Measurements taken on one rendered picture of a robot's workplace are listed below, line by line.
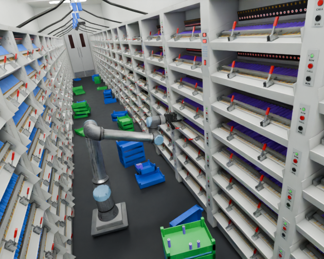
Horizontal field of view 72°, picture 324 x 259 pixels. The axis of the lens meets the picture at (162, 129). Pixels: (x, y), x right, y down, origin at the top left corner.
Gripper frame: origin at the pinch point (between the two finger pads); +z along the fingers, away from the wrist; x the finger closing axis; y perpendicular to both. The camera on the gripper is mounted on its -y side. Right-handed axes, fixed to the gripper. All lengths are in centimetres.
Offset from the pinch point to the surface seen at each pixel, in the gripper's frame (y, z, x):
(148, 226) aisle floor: -82, -52, -38
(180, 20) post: 86, 0, 7
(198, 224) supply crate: -45, -27, -84
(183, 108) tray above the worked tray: 14.7, -5.5, -12.2
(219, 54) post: 63, -5, -63
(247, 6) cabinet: 88, 6, -70
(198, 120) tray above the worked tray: 13.4, -7.2, -42.6
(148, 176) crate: -80, -31, 34
